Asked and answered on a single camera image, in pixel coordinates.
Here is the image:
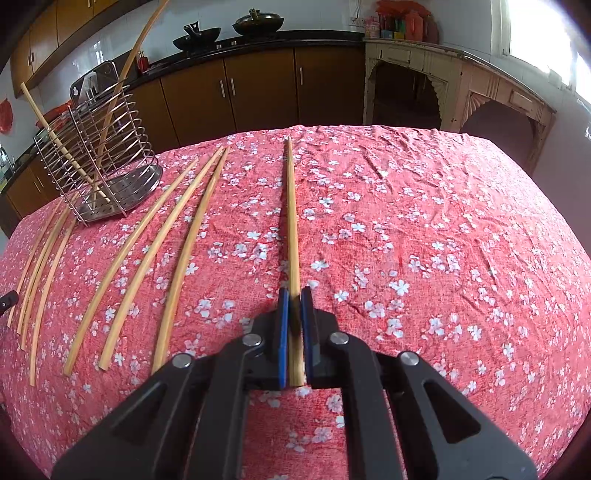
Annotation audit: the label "metal wire utensil holder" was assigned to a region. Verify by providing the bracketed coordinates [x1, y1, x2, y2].
[34, 90, 164, 224]

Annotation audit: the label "upright cutting board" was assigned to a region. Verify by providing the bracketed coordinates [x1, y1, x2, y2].
[69, 61, 118, 100]

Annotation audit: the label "brown upper wall cabinet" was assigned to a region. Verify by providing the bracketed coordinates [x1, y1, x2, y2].
[9, 0, 139, 97]

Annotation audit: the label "black kitchen countertop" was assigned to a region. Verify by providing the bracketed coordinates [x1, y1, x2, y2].
[0, 28, 365, 195]

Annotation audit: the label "red plastic bag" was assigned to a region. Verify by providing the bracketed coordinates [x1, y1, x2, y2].
[376, 0, 430, 40]

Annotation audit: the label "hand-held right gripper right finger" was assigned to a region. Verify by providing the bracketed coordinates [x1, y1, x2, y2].
[300, 286, 539, 480]

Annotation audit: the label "brown base cabinets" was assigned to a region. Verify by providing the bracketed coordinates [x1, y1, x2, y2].
[0, 44, 368, 232]

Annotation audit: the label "cream wooden side table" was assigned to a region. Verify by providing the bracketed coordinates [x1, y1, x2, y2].
[362, 37, 557, 174]

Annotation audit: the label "window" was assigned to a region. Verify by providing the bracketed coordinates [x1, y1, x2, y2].
[492, 0, 591, 93]

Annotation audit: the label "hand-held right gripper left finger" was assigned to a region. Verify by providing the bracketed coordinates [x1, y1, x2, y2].
[51, 287, 291, 480]

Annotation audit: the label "red floral tablecloth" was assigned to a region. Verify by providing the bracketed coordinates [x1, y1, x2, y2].
[0, 124, 591, 480]

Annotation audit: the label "black wok with lid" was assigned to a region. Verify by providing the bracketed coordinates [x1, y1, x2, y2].
[232, 10, 284, 37]

